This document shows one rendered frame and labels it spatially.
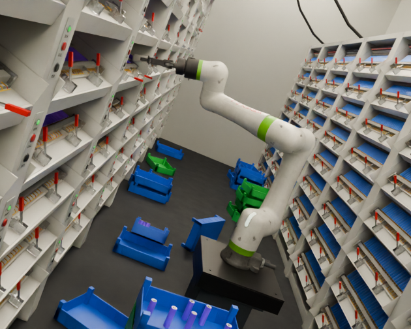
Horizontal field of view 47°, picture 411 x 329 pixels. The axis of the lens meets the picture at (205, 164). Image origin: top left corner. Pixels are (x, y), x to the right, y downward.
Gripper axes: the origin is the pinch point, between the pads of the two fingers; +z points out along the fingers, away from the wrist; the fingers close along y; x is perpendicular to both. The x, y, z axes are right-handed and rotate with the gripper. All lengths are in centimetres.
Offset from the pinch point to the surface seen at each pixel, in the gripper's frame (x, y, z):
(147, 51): -3.3, -8.6, -1.1
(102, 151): 43.0, 10.2, 8.8
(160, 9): -23.2, -8.6, -3.9
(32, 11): -7, 143, -4
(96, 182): 63, -7, 13
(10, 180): 24, 132, 1
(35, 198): 43, 86, 11
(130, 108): 24.0, -8.3, 2.6
